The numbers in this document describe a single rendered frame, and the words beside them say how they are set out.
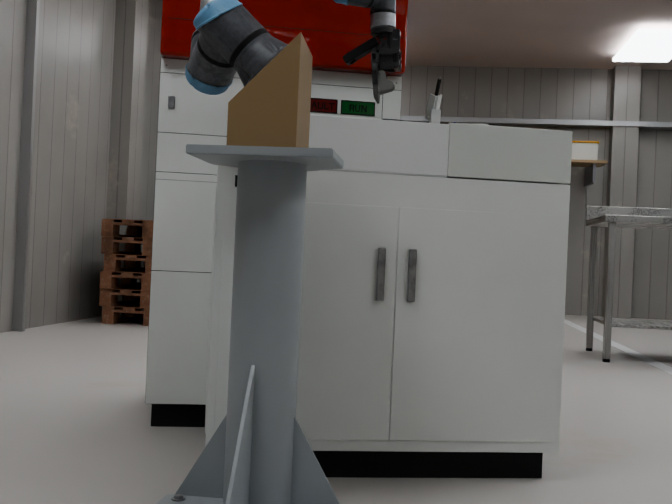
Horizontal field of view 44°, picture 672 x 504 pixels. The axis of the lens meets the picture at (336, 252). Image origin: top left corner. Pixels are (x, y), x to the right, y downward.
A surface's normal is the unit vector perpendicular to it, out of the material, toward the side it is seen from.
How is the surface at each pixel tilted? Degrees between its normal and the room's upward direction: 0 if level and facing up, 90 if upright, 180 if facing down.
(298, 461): 90
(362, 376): 90
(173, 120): 90
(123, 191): 90
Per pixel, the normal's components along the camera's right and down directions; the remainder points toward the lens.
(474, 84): -0.12, -0.01
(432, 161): 0.15, 0.00
